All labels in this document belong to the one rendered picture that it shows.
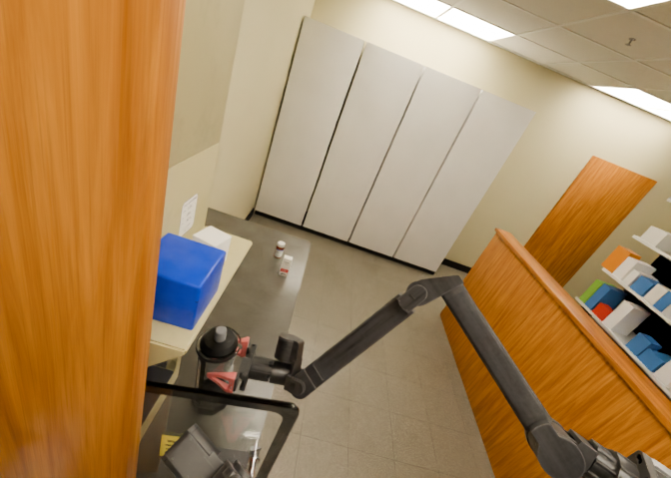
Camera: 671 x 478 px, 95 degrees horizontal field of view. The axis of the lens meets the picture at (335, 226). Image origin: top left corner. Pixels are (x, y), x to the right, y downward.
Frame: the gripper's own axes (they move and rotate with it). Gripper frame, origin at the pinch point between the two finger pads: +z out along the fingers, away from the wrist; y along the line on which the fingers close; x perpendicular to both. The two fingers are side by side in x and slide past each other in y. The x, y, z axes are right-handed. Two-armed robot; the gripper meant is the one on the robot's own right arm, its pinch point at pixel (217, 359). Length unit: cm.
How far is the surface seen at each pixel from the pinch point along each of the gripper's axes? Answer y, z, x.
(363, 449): -52, -81, 123
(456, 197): -281, -173, 17
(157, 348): 25.5, 1.8, -33.7
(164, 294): 22.1, 2.6, -40.7
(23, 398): 33.1, 13.8, -30.1
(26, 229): 34, 8, -56
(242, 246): -2.8, -1.7, -34.9
